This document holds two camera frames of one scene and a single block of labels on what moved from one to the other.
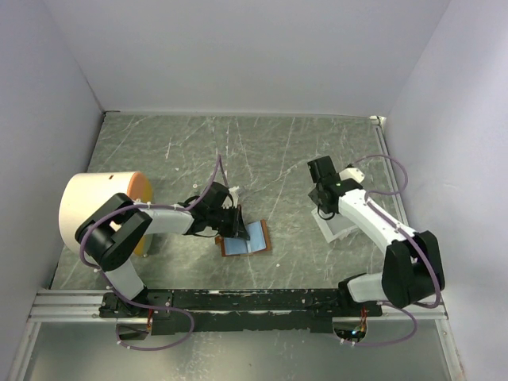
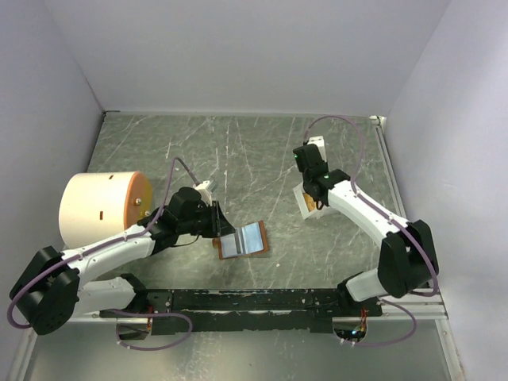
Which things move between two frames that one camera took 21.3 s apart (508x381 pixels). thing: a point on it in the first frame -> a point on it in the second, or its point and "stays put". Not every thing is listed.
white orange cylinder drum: (83, 193) stays put
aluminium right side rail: (380, 126) stays put
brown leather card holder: (259, 240) stays put
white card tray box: (336, 227) -> (298, 193)
